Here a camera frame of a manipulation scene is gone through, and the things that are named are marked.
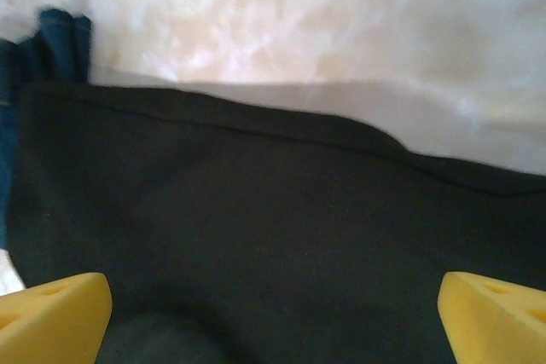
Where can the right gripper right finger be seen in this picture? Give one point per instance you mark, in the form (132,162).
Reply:
(495,321)

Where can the dark blue denim skirt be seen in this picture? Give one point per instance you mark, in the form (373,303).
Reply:
(55,48)

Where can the black skirt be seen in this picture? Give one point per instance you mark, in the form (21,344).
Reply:
(256,219)

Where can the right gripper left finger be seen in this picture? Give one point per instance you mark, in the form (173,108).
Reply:
(51,321)

